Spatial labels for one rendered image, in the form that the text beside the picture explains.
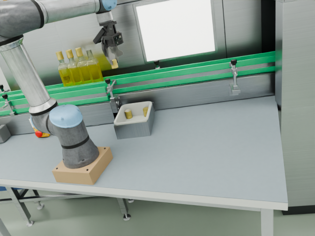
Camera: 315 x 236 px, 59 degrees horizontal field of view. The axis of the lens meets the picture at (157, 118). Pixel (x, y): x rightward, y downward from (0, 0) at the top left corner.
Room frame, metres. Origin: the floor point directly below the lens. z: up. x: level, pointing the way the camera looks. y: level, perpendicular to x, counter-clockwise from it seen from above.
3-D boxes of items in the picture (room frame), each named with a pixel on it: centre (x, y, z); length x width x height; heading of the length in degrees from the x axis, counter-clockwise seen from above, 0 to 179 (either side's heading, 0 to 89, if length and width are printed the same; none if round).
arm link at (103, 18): (1.45, 0.15, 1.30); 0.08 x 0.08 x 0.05
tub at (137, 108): (1.31, 0.11, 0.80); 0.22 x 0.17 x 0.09; 169
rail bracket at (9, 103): (1.49, 0.81, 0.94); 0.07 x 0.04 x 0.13; 169
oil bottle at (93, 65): (1.58, 0.30, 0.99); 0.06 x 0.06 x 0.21; 80
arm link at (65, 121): (1.03, 0.36, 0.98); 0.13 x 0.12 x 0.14; 47
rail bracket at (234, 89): (1.31, -0.42, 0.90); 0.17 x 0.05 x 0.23; 169
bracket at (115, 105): (1.45, 0.21, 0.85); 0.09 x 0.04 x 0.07; 169
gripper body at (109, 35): (1.44, 0.14, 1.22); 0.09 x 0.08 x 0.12; 50
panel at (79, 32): (1.66, 0.02, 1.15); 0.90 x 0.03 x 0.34; 79
